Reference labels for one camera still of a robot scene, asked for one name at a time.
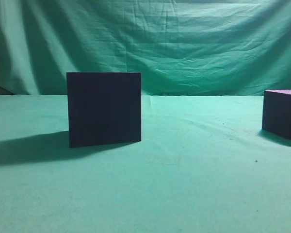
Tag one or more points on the large dark purple foam box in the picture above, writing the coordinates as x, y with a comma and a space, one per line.
104, 108

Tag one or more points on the small purple foam cube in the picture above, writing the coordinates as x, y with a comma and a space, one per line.
276, 116

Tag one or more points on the green table cloth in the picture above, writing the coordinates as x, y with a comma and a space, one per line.
203, 166

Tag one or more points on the green backdrop cloth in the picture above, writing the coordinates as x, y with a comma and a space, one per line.
180, 47

